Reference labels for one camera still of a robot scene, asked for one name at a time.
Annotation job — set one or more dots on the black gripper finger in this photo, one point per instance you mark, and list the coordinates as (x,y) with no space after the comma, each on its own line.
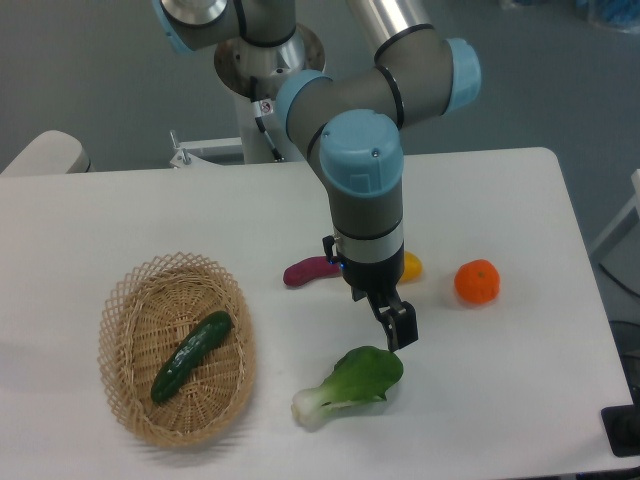
(400,322)
(383,314)

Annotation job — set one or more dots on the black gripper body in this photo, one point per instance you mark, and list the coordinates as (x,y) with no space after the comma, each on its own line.
(371,267)

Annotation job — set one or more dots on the green cucumber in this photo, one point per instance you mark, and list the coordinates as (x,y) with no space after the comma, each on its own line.
(206,336)

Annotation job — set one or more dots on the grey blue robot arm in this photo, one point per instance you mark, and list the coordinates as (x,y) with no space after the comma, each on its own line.
(346,130)

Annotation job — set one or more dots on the woven wicker basket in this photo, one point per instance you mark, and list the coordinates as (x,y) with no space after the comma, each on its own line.
(145,318)

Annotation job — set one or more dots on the yellow pepper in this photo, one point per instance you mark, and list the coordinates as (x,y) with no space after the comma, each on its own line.
(413,268)

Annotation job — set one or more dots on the purple sweet potato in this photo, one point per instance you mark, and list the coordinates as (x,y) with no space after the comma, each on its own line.
(309,270)

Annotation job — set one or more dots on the green bok choy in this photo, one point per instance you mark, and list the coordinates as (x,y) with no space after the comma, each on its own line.
(361,377)

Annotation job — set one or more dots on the orange tangerine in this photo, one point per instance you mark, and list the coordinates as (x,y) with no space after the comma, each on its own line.
(477,282)

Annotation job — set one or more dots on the black device at table edge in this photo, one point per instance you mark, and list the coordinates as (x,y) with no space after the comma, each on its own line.
(622,429)

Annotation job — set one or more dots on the beige chair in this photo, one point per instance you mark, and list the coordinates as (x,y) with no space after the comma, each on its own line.
(51,153)

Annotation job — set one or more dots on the white furniture frame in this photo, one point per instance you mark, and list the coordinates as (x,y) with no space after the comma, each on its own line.
(619,226)

